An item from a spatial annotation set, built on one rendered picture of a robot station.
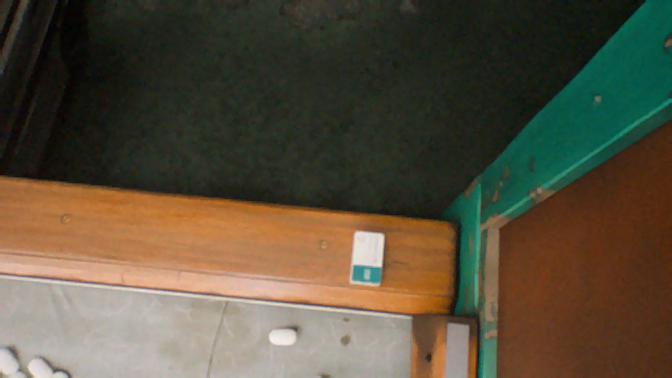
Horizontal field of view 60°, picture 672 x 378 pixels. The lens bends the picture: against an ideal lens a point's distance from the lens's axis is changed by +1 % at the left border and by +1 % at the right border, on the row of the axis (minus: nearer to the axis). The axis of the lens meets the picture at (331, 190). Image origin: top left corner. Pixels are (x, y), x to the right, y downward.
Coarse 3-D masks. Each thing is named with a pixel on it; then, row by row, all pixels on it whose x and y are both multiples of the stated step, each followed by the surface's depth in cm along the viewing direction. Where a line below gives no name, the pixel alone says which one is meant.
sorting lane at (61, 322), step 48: (0, 288) 70; (48, 288) 70; (96, 288) 71; (0, 336) 69; (48, 336) 69; (96, 336) 69; (144, 336) 69; (192, 336) 69; (240, 336) 70; (336, 336) 70; (384, 336) 70
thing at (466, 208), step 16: (480, 176) 65; (464, 192) 72; (480, 192) 65; (448, 208) 81; (464, 208) 71; (464, 224) 71; (464, 240) 70; (464, 256) 69; (464, 272) 68; (464, 288) 67; (464, 304) 66
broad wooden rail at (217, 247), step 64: (0, 192) 71; (64, 192) 71; (128, 192) 71; (0, 256) 69; (64, 256) 69; (128, 256) 69; (192, 256) 69; (256, 256) 70; (320, 256) 70; (384, 256) 70; (448, 256) 70
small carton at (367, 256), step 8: (360, 232) 69; (368, 232) 69; (360, 240) 68; (368, 240) 68; (376, 240) 68; (360, 248) 68; (368, 248) 68; (376, 248) 68; (352, 256) 69; (360, 256) 68; (368, 256) 68; (376, 256) 68; (352, 264) 68; (360, 264) 68; (368, 264) 68; (376, 264) 68; (352, 272) 67; (360, 272) 67; (368, 272) 67; (376, 272) 67; (352, 280) 67; (360, 280) 67; (368, 280) 67; (376, 280) 67
